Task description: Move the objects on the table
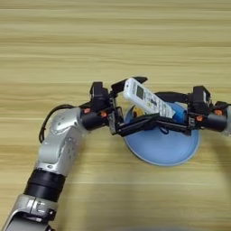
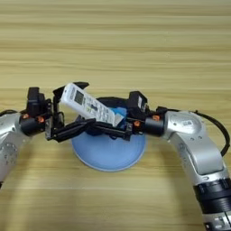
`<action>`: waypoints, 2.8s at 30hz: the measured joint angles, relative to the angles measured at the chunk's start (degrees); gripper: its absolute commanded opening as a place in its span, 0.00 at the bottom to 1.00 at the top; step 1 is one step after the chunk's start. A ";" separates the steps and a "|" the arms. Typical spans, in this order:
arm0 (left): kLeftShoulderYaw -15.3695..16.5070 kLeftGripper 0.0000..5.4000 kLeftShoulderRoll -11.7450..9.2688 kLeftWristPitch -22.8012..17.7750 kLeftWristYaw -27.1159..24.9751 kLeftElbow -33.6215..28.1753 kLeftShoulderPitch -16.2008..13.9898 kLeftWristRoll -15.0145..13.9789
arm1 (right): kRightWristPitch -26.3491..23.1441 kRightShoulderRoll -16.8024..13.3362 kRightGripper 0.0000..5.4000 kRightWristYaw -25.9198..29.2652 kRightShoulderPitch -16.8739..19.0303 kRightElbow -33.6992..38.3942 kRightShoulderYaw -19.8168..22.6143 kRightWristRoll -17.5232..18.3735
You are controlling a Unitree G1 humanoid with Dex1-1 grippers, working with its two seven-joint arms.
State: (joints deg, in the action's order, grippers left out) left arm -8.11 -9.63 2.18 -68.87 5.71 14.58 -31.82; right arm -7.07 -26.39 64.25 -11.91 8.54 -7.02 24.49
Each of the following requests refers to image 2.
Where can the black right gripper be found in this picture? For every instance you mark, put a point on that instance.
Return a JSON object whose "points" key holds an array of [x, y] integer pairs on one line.
{"points": [[150, 124]]}

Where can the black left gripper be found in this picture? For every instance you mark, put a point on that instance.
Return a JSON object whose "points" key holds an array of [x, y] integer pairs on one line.
{"points": [[34, 124]]}

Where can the small blue silver device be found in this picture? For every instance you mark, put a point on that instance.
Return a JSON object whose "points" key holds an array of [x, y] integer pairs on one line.
{"points": [[120, 115]]}

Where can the white remote control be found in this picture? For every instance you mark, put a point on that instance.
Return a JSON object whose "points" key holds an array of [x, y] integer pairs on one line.
{"points": [[87, 103]]}

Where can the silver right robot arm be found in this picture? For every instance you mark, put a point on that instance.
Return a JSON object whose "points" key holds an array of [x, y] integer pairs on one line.
{"points": [[195, 144]]}

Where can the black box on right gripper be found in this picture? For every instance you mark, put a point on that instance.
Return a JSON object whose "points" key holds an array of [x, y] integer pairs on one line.
{"points": [[138, 102]]}

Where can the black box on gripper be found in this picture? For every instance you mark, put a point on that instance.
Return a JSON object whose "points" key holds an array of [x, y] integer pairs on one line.
{"points": [[33, 97], [138, 102]]}

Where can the blue round plate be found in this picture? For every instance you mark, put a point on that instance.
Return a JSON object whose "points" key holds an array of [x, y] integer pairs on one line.
{"points": [[108, 153]]}

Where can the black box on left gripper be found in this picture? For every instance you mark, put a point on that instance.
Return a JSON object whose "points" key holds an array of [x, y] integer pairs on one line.
{"points": [[33, 97]]}

